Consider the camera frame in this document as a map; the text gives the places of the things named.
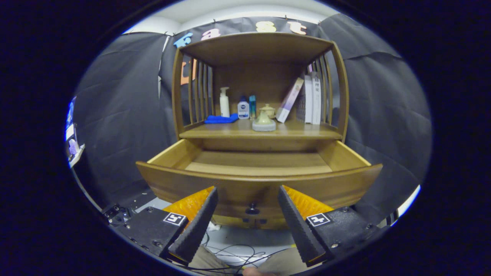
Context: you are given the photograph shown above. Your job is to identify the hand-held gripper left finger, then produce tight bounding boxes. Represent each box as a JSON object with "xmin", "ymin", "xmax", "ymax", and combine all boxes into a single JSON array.
[{"xmin": 109, "ymin": 186, "xmax": 219, "ymax": 266}]

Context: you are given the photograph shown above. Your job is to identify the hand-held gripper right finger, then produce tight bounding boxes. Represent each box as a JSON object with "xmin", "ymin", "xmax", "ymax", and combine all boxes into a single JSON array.
[{"xmin": 277, "ymin": 185, "xmax": 384, "ymax": 268}]

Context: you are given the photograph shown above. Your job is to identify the wooden drawer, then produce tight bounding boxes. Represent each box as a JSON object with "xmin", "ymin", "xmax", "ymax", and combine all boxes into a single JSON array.
[{"xmin": 135, "ymin": 139, "xmax": 383, "ymax": 221}]

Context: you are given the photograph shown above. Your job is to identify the pale green brush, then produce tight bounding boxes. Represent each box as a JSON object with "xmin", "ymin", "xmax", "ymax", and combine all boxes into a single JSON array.
[{"xmin": 252, "ymin": 107, "xmax": 277, "ymax": 132}]

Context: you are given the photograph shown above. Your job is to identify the wooden countertop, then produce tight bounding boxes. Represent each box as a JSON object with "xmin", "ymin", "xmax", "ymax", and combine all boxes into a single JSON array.
[{"xmin": 179, "ymin": 119, "xmax": 343, "ymax": 140}]

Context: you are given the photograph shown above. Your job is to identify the white shelf with items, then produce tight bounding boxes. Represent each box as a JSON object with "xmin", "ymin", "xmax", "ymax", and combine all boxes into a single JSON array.
[{"xmin": 65, "ymin": 98, "xmax": 86, "ymax": 168}]

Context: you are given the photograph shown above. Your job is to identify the wooden cabinet with slatted shelf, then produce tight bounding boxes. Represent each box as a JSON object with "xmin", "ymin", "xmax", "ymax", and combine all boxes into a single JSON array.
[{"xmin": 172, "ymin": 32, "xmax": 349, "ymax": 230}]

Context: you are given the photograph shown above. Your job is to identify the black floor device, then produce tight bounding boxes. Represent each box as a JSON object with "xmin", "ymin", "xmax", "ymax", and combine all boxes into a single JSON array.
[{"xmin": 102, "ymin": 203, "xmax": 133, "ymax": 227}]

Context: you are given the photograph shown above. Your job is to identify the blue folded cloth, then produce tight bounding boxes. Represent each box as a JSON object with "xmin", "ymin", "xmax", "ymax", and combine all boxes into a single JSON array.
[{"xmin": 204, "ymin": 113, "xmax": 239, "ymax": 124}]

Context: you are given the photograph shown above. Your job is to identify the patterned cover book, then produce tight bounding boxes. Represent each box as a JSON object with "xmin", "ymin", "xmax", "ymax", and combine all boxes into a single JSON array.
[{"xmin": 295, "ymin": 75, "xmax": 313, "ymax": 124}]

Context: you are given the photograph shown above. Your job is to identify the white pump bottle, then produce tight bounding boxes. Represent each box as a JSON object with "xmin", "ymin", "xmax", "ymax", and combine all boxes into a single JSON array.
[{"xmin": 219, "ymin": 87, "xmax": 231, "ymax": 118}]

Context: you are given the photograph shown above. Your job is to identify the white bottle with blue cap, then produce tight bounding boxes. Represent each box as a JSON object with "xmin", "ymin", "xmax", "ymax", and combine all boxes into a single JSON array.
[{"xmin": 237, "ymin": 96, "xmax": 250, "ymax": 120}]

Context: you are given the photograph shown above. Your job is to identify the purple book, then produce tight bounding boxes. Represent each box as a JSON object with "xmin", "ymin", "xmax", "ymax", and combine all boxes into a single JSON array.
[{"xmin": 276, "ymin": 77, "xmax": 305, "ymax": 123}]

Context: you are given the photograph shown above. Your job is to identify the white book with black lettering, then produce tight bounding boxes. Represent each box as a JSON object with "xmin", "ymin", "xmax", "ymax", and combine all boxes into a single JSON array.
[{"xmin": 311, "ymin": 71, "xmax": 323, "ymax": 125}]

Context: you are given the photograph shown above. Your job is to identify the black cables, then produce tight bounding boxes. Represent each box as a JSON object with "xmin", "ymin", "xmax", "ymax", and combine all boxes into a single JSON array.
[{"xmin": 188, "ymin": 230, "xmax": 303, "ymax": 276}]

